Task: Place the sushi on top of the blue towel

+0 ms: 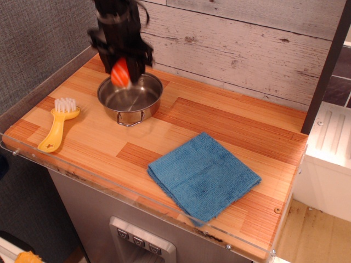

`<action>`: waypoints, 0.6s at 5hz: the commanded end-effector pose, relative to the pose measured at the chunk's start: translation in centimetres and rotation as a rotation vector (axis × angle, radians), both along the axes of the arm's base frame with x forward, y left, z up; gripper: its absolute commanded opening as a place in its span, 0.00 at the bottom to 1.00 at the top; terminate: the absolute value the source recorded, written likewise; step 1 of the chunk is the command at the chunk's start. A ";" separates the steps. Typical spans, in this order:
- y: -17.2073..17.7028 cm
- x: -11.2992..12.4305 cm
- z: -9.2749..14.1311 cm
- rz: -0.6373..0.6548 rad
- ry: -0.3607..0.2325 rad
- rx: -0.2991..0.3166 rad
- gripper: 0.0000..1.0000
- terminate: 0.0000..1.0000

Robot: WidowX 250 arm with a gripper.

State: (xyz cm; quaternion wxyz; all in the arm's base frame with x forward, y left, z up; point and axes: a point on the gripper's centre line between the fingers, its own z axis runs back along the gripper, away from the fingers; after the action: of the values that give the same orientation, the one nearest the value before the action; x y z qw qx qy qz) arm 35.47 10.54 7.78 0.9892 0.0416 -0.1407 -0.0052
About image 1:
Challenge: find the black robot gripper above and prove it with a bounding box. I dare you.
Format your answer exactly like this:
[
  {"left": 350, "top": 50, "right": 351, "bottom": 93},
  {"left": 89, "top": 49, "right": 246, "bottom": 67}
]
[{"left": 88, "top": 18, "right": 153, "bottom": 82}]

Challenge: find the salmon sushi toy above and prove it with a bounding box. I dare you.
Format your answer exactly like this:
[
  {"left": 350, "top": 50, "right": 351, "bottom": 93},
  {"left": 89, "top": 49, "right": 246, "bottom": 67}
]
[{"left": 110, "top": 58, "right": 132, "bottom": 88}]

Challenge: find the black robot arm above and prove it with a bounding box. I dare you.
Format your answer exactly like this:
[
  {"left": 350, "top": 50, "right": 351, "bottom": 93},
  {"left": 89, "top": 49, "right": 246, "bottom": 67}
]
[{"left": 88, "top": 1, "right": 153, "bottom": 83}]

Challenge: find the blue folded cloth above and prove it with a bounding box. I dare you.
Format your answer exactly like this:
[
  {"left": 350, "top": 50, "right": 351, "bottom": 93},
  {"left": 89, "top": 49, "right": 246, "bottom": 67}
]
[{"left": 147, "top": 133, "right": 262, "bottom": 227}]

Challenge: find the small steel pot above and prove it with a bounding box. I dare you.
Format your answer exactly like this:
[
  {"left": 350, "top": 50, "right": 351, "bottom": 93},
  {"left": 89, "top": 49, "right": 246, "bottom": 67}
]
[{"left": 97, "top": 73, "right": 163, "bottom": 127}]

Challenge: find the yellow dish brush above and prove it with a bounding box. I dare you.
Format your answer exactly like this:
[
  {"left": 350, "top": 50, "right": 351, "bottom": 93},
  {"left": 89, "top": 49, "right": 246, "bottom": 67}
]
[{"left": 37, "top": 98, "right": 80, "bottom": 153}]

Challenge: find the silver dispenser button panel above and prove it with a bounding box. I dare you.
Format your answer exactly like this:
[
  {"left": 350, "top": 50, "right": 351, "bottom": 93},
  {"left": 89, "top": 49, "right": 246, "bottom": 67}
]
[{"left": 109, "top": 216, "right": 177, "bottom": 262}]

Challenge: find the white side cabinet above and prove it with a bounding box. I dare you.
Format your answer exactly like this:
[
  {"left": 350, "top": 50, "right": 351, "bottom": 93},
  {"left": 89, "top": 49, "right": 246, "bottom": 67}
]
[{"left": 293, "top": 102, "right": 350, "bottom": 221}]

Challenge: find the clear acrylic guard rail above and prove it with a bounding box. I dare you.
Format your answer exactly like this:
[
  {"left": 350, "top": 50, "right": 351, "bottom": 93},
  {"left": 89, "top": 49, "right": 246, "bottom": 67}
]
[{"left": 3, "top": 126, "right": 308, "bottom": 262}]

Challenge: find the dark right post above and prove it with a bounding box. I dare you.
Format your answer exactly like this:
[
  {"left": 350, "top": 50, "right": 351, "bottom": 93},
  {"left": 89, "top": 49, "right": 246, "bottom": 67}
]
[{"left": 301, "top": 0, "right": 350, "bottom": 135}]

